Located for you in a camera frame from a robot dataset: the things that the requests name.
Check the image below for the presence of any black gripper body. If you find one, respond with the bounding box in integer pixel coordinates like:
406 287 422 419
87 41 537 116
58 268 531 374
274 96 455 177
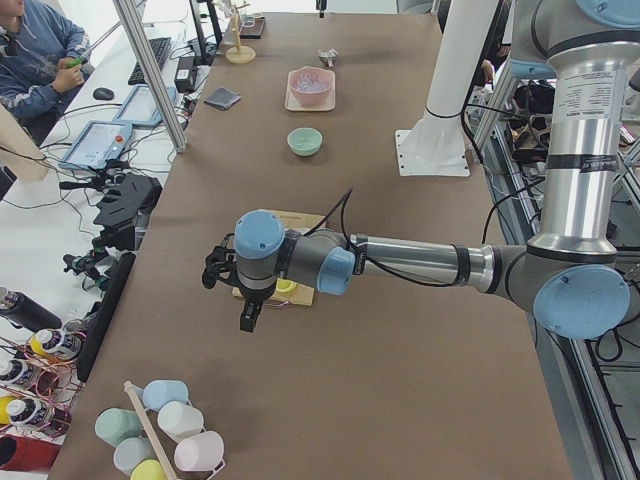
201 233 240 289

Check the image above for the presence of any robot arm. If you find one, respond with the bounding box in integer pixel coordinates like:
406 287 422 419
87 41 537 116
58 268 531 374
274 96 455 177
202 1 639 339

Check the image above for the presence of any mint green bowl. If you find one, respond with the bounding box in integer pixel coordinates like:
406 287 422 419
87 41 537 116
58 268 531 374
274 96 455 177
287 127 323 157

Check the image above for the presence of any pink bowl with ice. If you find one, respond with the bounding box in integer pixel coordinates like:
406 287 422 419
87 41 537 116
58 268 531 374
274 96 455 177
288 67 335 107

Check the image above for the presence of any metal ice scoop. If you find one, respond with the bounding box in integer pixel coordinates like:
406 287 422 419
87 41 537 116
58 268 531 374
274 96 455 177
318 48 340 69

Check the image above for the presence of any lemon slice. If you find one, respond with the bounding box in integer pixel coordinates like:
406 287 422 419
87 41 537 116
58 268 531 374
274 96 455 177
276 278 297 293

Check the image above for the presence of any wooden cutting board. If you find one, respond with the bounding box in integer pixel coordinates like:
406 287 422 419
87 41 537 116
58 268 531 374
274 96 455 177
233 210 327 307

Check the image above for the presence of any black gripper stand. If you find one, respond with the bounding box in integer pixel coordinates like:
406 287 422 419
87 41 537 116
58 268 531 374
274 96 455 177
92 173 162 251

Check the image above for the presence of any blue cup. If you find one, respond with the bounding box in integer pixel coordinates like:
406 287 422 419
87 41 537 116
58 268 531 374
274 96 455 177
142 379 189 412

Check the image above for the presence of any white cup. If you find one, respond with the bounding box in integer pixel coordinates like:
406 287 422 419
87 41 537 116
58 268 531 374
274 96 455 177
157 401 204 443

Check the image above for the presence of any black bar on table edge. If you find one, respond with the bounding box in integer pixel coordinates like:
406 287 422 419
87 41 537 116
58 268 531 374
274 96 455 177
76 253 136 383

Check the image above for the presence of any pink cup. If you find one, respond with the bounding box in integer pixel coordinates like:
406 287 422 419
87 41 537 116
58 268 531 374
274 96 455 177
174 431 225 473

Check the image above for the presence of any grey folded cloth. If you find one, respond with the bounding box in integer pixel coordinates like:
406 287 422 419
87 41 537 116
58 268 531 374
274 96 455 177
204 87 242 111

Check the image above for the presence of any near teach pendant tablet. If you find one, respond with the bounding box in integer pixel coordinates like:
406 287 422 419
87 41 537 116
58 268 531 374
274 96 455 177
58 121 133 170

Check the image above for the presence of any teach pendant tablet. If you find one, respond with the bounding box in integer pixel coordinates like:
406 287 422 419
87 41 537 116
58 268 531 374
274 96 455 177
113 84 162 129
58 121 133 170

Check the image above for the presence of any yellow paint bottle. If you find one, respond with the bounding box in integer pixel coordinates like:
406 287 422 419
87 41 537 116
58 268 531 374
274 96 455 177
33 329 83 361

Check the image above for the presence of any far teach pendant tablet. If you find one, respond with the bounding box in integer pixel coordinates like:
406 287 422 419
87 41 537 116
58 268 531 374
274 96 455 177
113 84 162 129

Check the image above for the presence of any beige serving tray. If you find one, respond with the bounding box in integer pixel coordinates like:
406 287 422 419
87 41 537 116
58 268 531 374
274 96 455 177
284 79 336 112

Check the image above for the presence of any mint green cup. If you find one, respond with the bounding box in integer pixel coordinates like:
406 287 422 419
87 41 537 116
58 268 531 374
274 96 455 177
94 408 143 448

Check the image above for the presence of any wooden cup rack rod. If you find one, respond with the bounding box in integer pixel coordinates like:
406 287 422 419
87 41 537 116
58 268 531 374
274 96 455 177
123 380 178 480

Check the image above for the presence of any grey cup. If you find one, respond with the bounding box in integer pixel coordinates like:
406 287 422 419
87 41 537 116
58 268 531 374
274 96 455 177
113 437 156 476

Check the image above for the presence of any yellow cup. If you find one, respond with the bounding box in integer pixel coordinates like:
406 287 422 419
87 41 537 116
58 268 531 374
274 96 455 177
130 459 167 480

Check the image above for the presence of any black thermos bottle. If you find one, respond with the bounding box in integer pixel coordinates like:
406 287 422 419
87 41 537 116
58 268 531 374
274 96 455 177
1 287 62 332

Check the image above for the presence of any black computer mouse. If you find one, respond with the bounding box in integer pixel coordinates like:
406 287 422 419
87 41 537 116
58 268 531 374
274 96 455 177
93 87 115 101

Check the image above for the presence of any wooden stand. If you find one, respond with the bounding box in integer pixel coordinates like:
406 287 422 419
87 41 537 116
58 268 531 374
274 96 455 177
214 1 256 64

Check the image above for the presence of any black keyboard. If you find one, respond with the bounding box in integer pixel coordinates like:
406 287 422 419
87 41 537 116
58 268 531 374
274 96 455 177
127 36 173 86

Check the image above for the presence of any dark wooden tray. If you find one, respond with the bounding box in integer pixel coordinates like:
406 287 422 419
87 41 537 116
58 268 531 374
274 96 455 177
240 16 266 39

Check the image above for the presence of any seated person in blue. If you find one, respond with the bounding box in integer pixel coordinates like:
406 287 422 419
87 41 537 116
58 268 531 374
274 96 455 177
1 1 89 124

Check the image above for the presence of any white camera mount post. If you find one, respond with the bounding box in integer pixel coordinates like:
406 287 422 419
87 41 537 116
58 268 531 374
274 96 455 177
395 0 504 177

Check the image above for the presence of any aluminium frame post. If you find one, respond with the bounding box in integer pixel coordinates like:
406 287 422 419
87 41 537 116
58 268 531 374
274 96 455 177
113 0 188 154

